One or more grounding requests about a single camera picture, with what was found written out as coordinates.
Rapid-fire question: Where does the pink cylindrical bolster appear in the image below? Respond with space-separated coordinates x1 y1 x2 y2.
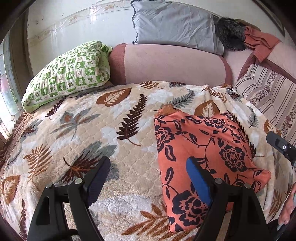
108 44 233 87

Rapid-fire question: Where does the leaf-patterned beige blanket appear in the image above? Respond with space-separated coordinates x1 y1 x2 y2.
1 82 295 240

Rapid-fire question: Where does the large framed picture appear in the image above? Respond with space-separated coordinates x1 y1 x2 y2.
252 0 285 37

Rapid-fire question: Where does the pink quilted cover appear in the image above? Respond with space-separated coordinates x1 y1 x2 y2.
223 42 295 84

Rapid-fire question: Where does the striped floral pillow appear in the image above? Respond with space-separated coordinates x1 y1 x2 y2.
234 64 295 145

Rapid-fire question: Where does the person's right hand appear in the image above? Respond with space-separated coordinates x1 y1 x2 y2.
278 183 296 226

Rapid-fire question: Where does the green white checkered pillow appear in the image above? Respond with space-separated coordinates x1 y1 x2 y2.
22 41 112 113

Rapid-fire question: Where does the grey pillow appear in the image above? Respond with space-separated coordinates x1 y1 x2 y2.
130 1 224 56

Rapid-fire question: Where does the rust orange cloth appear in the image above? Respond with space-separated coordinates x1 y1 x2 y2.
244 26 280 62

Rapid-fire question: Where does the black furry cushion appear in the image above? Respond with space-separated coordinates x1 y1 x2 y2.
215 18 246 51

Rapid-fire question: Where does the orange black floral garment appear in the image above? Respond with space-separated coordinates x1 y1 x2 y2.
154 104 271 233

